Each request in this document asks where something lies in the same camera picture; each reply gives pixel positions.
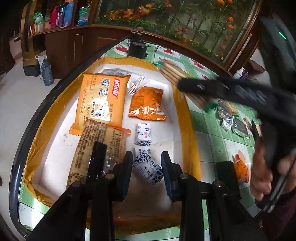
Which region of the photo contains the green white packet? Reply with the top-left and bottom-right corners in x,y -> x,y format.
32,11 -> 44,25

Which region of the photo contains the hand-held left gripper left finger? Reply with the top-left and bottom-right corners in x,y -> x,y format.
26,141 -> 134,241

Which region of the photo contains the blue bottle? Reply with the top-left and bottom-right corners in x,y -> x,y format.
63,1 -> 74,27

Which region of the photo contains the black clamp device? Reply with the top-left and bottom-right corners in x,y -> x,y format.
127,38 -> 151,58

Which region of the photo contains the yellow-rimmed white foam tray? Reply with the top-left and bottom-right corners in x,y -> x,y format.
22,56 -> 204,234

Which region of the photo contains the green blue packet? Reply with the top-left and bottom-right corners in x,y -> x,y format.
77,5 -> 89,26

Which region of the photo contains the red bottle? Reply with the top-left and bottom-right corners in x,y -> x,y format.
50,6 -> 59,28

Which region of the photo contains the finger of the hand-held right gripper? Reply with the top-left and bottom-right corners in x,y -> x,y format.
178,77 -> 266,105

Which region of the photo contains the dark purple bottle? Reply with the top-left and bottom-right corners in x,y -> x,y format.
58,3 -> 66,28

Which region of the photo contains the person's right forearm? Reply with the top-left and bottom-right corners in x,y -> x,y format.
259,192 -> 296,241

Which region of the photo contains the grey thermos kettle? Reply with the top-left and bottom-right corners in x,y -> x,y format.
39,59 -> 55,87

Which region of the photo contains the clear plastic snack packet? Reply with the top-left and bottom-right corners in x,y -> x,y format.
102,68 -> 151,95

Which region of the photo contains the person's right hand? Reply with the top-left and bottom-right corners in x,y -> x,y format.
251,137 -> 296,202

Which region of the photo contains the white blue-patterned candy packet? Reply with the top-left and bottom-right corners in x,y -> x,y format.
134,123 -> 154,146
132,146 -> 164,186

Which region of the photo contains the square green-edged cracker packet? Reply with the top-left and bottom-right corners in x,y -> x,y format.
217,100 -> 238,115

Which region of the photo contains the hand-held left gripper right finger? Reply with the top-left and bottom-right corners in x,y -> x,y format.
161,151 -> 269,241

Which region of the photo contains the silver foil snack packet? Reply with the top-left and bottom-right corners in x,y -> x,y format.
216,111 -> 235,131

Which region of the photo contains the bamboo flower painted panel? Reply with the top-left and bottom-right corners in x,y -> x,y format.
95,0 -> 259,63

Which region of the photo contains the dark wooden display cabinet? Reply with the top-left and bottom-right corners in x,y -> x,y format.
20,0 -> 262,79

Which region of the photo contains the large orange biscuit packet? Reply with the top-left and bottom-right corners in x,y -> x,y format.
69,74 -> 132,136

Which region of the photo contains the small orange snack packet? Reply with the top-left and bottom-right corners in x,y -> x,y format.
232,160 -> 251,183
128,86 -> 168,121

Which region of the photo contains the long green-ended cracker packet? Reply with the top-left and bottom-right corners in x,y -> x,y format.
158,59 -> 218,113

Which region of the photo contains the tan text-printed biscuit packet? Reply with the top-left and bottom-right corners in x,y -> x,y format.
66,119 -> 132,190

